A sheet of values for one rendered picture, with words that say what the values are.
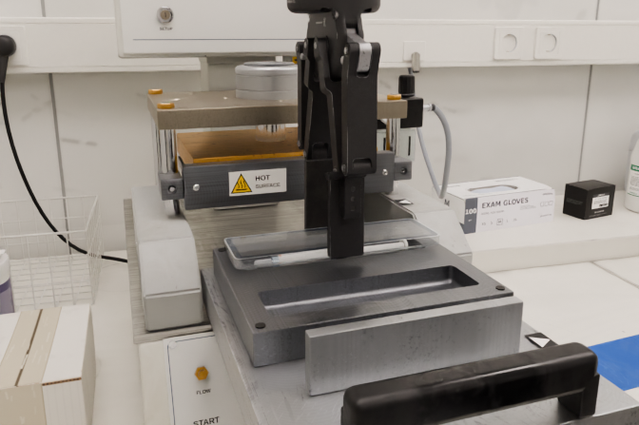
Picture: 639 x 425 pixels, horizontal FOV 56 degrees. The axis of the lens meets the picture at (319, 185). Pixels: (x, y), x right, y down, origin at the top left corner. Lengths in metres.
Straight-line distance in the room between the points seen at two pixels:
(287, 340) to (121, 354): 0.52
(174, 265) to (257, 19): 0.40
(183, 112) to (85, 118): 0.67
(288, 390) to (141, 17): 0.55
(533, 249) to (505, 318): 0.78
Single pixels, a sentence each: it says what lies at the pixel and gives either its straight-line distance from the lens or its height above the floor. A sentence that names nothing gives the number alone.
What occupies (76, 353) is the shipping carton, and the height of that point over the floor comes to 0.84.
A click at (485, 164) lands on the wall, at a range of 1.47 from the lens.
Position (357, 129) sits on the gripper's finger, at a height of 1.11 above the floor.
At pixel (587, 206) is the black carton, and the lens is 1.38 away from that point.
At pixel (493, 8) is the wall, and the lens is 1.43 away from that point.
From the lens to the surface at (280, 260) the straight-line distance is 0.49.
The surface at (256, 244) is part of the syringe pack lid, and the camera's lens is 0.51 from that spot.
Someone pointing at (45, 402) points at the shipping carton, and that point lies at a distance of 0.70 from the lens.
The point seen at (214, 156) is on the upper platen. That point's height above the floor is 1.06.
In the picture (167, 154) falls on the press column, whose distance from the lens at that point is 0.62.
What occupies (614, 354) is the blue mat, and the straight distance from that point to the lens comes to 0.95.
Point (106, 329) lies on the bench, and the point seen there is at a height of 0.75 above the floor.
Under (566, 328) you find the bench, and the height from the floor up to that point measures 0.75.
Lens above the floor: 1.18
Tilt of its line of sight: 14 degrees down
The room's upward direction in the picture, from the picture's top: straight up
